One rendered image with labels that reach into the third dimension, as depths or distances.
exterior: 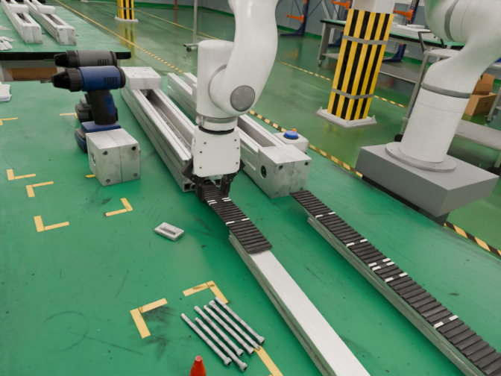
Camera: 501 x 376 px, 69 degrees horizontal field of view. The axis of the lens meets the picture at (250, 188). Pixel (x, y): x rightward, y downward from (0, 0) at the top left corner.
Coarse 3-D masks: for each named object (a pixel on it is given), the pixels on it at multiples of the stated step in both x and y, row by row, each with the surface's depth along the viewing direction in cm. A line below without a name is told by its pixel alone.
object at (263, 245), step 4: (252, 244) 66; (256, 244) 66; (260, 244) 66; (264, 244) 66; (268, 244) 66; (244, 248) 65; (248, 248) 65; (252, 248) 65; (256, 248) 65; (260, 248) 65; (264, 248) 65; (268, 248) 66; (248, 252) 64; (252, 252) 64
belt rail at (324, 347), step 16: (256, 256) 64; (272, 256) 64; (256, 272) 63; (272, 272) 61; (272, 288) 58; (288, 288) 58; (288, 304) 55; (304, 304) 55; (288, 320) 55; (304, 320) 53; (320, 320) 53; (304, 336) 51; (320, 336) 50; (336, 336) 51; (320, 352) 48; (336, 352) 49; (320, 368) 49; (336, 368) 47; (352, 368) 47
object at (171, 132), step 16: (128, 96) 131; (144, 96) 119; (160, 96) 121; (144, 112) 113; (160, 112) 116; (176, 112) 109; (144, 128) 115; (160, 128) 97; (176, 128) 108; (192, 128) 99; (160, 144) 98; (176, 144) 89; (176, 160) 87; (176, 176) 89
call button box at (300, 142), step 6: (282, 138) 106; (288, 138) 106; (294, 138) 107; (300, 138) 108; (288, 144) 104; (294, 144) 105; (300, 144) 106; (306, 144) 107; (300, 150) 107; (306, 150) 108
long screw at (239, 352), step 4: (196, 308) 56; (200, 312) 55; (204, 316) 54; (208, 320) 54; (212, 324) 53; (216, 328) 53; (220, 332) 52; (224, 336) 52; (228, 340) 51; (232, 344) 51; (236, 348) 50; (240, 348) 50; (236, 352) 50; (240, 352) 49; (240, 356) 50
